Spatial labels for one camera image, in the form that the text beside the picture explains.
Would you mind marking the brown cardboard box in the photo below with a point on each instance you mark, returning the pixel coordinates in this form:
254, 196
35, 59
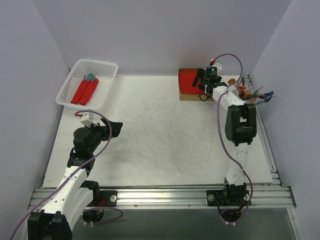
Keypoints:
190, 97

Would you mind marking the red napkin stack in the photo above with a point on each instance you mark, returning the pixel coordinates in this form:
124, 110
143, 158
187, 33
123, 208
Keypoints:
186, 80

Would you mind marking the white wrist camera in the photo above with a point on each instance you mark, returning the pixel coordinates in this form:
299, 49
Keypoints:
87, 119
214, 63

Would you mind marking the red rolled napkin left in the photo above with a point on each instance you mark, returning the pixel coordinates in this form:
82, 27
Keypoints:
80, 91

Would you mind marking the white utensil holder cup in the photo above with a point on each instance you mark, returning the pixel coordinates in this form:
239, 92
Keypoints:
251, 101

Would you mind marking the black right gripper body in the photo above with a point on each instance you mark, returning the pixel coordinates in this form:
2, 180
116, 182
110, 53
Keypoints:
202, 78

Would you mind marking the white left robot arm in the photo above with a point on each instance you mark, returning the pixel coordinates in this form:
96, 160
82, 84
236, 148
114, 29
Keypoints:
60, 212

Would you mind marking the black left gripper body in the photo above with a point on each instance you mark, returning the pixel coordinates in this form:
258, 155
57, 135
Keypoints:
107, 129

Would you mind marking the blue plastic fork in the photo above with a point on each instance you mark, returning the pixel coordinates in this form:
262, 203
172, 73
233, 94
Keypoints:
264, 97

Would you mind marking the teal spoon in basket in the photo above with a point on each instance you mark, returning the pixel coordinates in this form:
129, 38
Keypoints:
90, 77

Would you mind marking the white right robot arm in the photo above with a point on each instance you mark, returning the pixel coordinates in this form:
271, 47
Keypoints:
236, 122

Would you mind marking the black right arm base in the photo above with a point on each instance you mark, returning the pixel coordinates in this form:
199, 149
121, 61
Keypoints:
231, 206

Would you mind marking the aluminium rail frame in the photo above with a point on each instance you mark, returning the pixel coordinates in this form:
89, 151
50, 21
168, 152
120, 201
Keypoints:
168, 153

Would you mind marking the white plastic basket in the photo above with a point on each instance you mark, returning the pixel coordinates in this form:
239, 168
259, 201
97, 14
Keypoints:
105, 72

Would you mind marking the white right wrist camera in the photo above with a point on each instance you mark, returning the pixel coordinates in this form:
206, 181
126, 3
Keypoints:
214, 63

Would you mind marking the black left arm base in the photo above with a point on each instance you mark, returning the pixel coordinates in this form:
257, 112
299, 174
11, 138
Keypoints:
93, 214

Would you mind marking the orange plastic spoon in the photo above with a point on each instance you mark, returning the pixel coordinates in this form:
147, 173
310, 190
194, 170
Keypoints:
241, 91

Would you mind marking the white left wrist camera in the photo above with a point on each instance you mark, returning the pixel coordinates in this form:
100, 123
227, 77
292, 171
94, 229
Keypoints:
87, 119

